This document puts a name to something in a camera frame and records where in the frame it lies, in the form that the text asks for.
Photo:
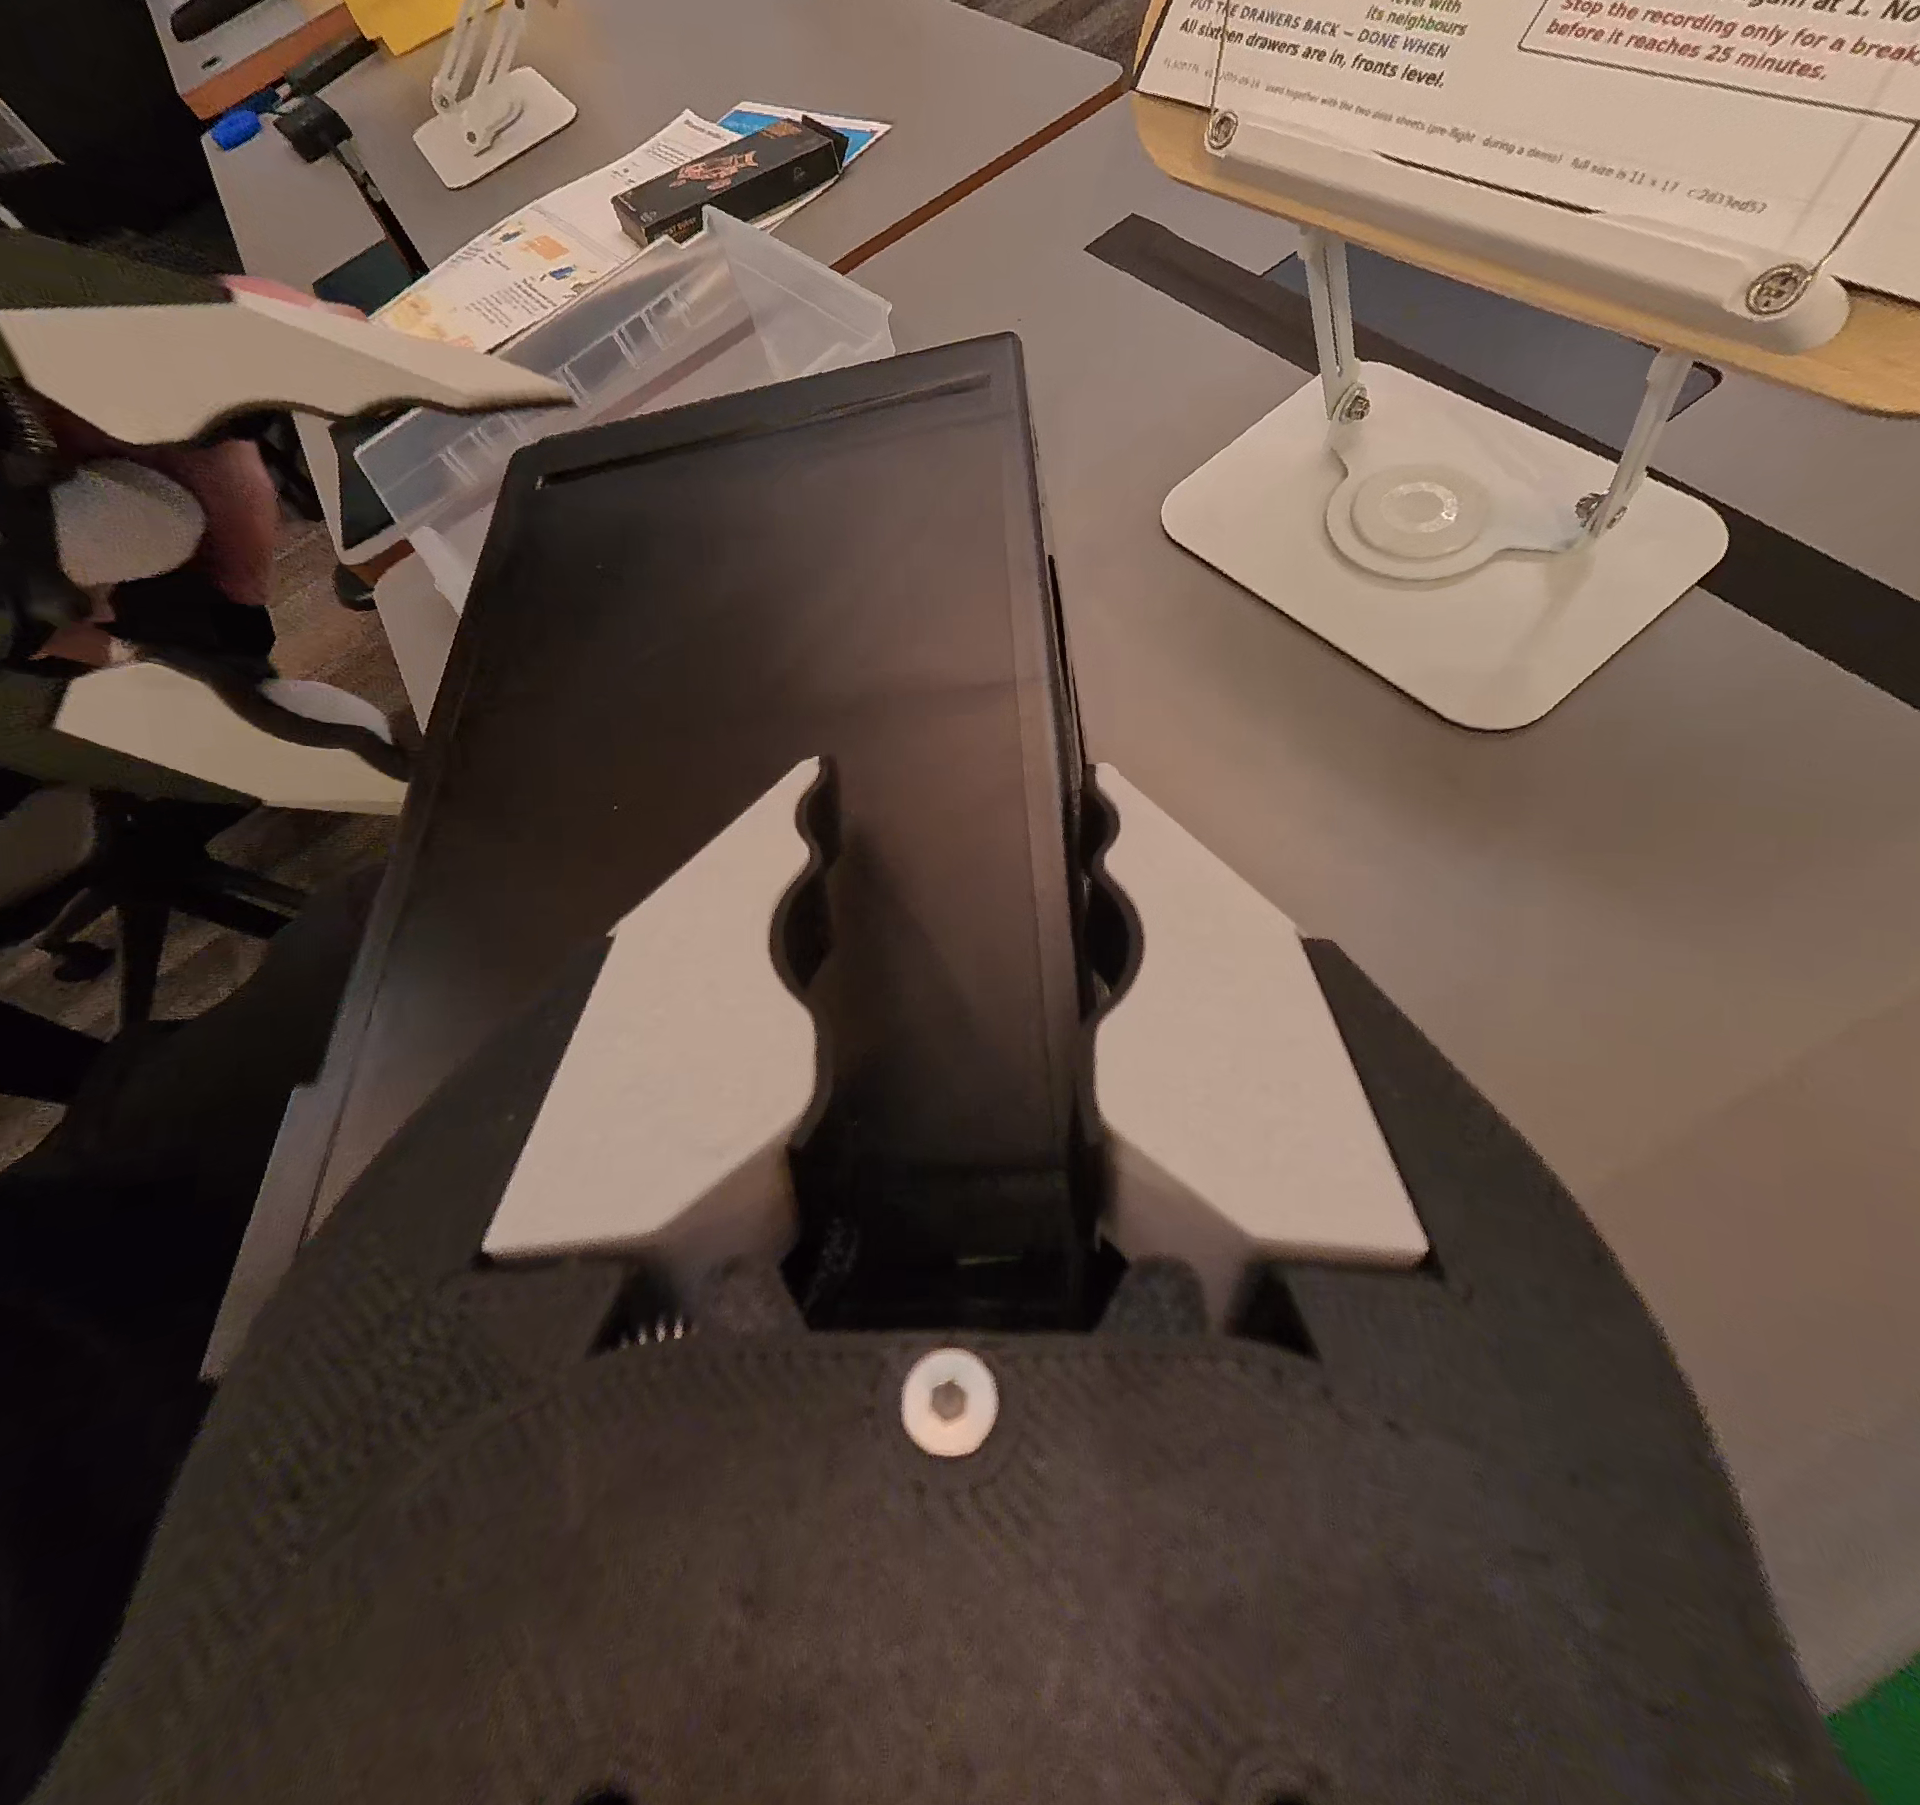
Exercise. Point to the small blue cap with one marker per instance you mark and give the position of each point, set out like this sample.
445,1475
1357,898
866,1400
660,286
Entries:
236,132

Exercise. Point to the document stand with white base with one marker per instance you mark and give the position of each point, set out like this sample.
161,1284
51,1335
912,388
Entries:
496,126

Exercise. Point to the person's black clothing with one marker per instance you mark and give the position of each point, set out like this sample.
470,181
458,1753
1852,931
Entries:
90,1385

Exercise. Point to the black swivel chair base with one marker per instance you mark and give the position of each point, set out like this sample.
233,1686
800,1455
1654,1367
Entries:
150,905

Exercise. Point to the blue printed leaflet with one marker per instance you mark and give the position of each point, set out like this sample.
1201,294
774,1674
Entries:
855,133

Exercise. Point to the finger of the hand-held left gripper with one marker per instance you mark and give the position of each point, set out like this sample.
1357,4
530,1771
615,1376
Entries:
226,746
226,349

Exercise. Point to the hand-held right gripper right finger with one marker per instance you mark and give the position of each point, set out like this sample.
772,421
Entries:
1262,1086

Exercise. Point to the large clear plastic bin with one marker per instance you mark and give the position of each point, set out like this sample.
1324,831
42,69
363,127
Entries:
795,307

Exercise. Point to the green plastic bin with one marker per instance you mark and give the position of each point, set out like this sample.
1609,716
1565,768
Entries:
1874,1753

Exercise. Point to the person's left hand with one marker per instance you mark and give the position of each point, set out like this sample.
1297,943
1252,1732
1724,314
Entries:
240,515

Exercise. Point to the white instruction leaflet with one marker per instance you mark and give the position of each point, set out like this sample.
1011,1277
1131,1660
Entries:
496,260

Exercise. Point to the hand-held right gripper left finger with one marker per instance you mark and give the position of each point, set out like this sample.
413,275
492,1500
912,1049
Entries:
645,1086

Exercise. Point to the printed instruction sheet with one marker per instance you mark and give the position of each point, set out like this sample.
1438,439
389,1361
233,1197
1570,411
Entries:
1500,126

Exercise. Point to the small black box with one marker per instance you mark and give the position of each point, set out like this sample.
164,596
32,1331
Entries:
735,178

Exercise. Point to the black drawer cabinet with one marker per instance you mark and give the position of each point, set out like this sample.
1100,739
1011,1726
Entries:
721,665

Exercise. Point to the black oblong pad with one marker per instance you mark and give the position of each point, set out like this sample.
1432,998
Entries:
226,4

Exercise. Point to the black rubber mallet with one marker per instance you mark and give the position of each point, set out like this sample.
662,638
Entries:
315,126

